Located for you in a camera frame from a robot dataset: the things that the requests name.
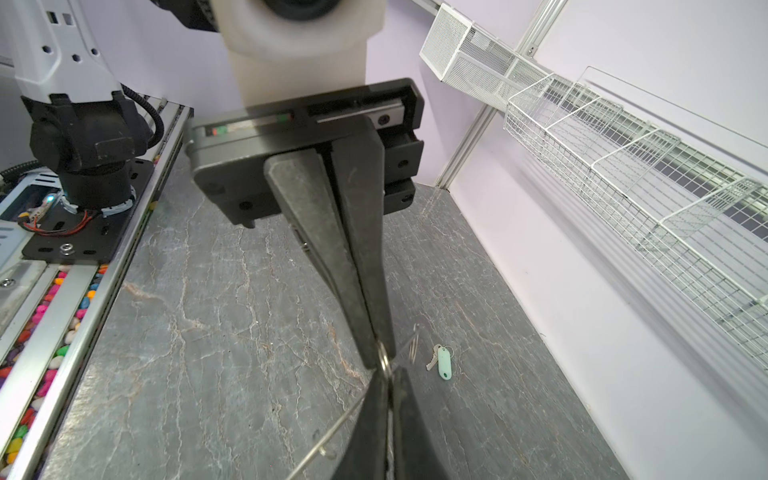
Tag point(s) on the aluminium mounting rail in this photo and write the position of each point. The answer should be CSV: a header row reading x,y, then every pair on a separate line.
x,y
53,306

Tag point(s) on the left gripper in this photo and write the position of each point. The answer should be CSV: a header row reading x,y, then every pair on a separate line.
x,y
373,170

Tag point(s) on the white mesh box basket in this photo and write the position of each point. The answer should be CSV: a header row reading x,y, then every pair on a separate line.
x,y
466,57

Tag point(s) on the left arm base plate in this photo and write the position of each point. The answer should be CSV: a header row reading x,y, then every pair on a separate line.
x,y
98,240

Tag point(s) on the grey perforated ring disc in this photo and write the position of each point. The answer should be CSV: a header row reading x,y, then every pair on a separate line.
x,y
321,441

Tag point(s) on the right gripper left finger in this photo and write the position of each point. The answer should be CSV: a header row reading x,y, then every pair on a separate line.
x,y
365,457

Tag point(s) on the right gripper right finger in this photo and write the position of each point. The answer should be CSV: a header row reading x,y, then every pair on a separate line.
x,y
414,455

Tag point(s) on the white wire shelf basket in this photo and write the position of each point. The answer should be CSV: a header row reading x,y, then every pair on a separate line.
x,y
699,223

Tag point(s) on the mint green key tag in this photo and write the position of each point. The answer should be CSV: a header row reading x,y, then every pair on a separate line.
x,y
441,361

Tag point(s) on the aluminium frame profile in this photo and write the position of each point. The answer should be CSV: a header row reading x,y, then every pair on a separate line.
x,y
543,20

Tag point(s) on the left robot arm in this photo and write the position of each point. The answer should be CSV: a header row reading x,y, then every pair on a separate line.
x,y
87,125

